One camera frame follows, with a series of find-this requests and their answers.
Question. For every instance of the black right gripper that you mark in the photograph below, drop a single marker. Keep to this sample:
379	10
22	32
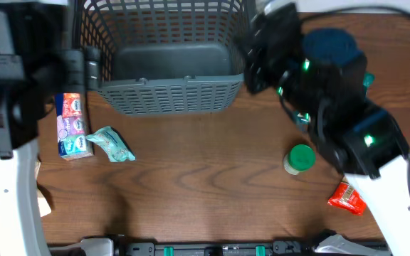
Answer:
258	54

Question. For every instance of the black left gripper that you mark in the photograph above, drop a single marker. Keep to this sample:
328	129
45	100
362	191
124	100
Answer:
74	67

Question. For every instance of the Kleenex tissue multipack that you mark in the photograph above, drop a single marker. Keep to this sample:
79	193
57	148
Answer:
72	127

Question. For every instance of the grey plastic lattice basket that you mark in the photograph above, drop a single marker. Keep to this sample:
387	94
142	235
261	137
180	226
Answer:
165	56

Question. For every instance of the red yellow spaghetti packet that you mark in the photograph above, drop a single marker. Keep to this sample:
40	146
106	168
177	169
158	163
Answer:
346	197

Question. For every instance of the green white snack bag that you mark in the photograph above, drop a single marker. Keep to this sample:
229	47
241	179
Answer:
368	80

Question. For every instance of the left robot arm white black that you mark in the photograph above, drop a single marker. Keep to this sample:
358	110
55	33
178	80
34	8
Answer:
34	67

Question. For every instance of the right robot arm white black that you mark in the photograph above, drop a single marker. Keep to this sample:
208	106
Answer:
319	78

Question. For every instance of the mint green wipes packet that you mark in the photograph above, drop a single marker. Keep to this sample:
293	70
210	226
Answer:
111	143

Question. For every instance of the green lid jar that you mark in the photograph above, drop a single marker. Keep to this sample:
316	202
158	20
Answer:
299	159

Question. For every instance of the beige crumpled snack bag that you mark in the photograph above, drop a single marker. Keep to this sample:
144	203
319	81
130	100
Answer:
43	204

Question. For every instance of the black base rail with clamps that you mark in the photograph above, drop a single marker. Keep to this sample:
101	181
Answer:
328	243

